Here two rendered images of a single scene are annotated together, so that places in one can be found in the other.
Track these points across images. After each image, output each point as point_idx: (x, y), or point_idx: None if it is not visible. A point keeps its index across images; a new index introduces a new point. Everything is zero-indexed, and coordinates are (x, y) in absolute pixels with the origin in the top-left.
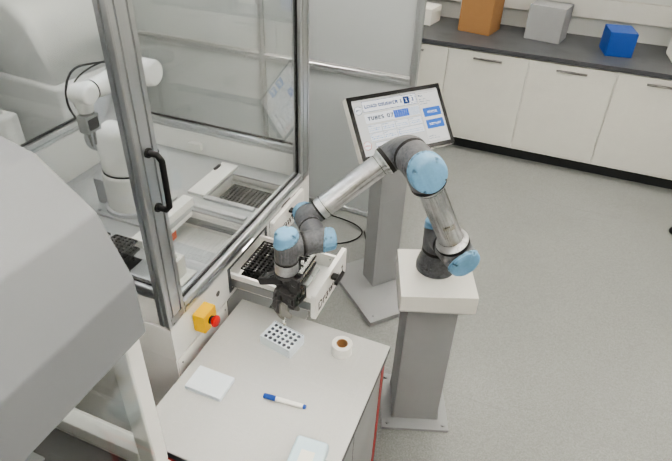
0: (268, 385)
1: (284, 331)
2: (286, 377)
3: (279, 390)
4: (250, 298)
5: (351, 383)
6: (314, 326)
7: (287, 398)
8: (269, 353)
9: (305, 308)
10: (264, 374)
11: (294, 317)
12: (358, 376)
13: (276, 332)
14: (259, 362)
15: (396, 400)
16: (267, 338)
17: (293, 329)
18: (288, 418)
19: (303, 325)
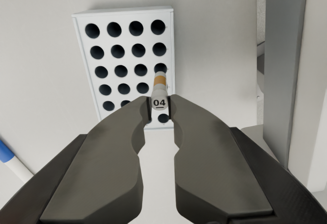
0: (18, 124)
1: (153, 73)
2: (66, 138)
3: (32, 146)
4: None
5: (147, 214)
6: (240, 99)
7: (35, 166)
8: (81, 63)
9: (265, 117)
10: (27, 98)
11: (248, 27)
12: (167, 215)
13: (130, 54)
14: (37, 62)
15: (259, 72)
16: (86, 47)
17: (199, 60)
18: (12, 186)
19: (229, 73)
